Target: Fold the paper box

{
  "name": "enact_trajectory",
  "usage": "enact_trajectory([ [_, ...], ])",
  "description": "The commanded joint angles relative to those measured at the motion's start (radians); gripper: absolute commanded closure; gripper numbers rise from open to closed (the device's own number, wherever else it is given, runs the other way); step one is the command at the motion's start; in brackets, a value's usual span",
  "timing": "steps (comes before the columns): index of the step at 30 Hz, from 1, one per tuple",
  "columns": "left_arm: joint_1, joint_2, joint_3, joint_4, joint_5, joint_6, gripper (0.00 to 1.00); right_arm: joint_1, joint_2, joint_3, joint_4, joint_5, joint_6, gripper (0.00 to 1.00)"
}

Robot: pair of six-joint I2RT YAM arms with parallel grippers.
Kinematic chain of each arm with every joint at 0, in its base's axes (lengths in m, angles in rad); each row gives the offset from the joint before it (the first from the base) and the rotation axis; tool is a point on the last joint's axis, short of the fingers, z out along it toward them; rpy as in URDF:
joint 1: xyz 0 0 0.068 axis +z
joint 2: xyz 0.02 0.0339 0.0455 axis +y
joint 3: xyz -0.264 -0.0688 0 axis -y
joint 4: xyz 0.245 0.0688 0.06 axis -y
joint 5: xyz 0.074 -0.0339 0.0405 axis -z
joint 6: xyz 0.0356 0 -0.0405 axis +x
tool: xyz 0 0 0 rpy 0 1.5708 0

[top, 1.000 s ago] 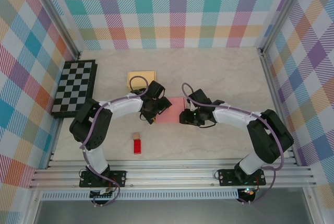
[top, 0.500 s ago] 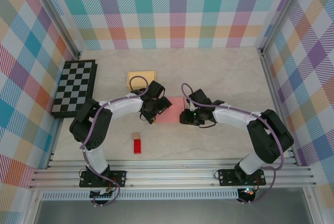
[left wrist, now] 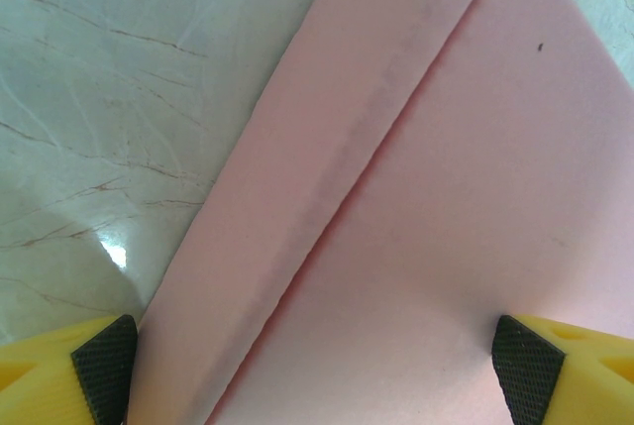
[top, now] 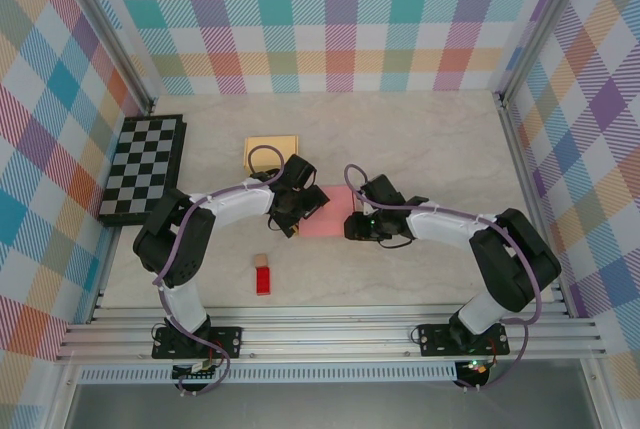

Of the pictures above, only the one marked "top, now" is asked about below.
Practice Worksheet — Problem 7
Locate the red toy block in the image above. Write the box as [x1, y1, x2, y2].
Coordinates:
[255, 265, 275, 297]

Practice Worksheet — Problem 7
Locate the aluminium corner post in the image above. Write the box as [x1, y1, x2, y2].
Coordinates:
[59, 0, 156, 115]
[492, 0, 591, 108]

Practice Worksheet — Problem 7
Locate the slotted grey cable tray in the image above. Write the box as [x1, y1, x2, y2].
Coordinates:
[79, 367, 459, 384]

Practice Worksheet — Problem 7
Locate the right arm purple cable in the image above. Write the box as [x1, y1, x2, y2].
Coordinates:
[342, 163, 544, 393]

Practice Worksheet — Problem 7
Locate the aluminium mounting rail frame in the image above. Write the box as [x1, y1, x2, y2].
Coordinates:
[54, 304, 609, 363]

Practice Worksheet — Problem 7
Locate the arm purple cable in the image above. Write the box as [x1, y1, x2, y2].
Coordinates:
[152, 144, 301, 397]
[342, 163, 544, 393]

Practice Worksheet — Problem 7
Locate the yellow paper box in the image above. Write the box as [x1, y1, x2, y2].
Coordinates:
[242, 135, 301, 178]

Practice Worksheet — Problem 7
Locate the aluminium side floor rail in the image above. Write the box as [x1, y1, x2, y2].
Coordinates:
[496, 93, 574, 318]

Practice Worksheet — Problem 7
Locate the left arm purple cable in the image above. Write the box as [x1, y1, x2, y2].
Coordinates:
[152, 144, 301, 397]

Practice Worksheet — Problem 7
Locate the grey metal sheet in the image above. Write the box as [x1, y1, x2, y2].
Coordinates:
[64, 381, 601, 429]

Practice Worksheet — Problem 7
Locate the pink paper box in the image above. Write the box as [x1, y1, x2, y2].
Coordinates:
[297, 184, 359, 239]

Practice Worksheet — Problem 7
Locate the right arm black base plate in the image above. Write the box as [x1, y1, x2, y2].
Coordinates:
[417, 323, 511, 358]

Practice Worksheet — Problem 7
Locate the black grey chessboard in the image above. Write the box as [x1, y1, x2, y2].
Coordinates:
[95, 115, 189, 229]

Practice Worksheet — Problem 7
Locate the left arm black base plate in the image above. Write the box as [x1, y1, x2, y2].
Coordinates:
[152, 326, 243, 360]

